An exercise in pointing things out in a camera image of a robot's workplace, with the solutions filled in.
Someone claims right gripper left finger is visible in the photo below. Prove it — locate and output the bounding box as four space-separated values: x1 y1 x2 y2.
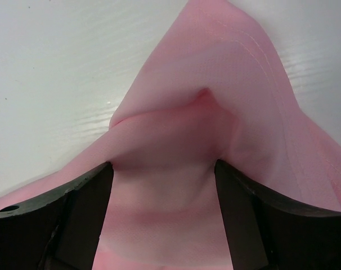
0 163 114 269

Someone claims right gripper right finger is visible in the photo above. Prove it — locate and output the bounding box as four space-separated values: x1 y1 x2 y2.
214 160 341 270

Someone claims pink t-shirt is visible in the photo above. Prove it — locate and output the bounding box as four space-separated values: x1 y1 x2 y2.
0 1 341 269

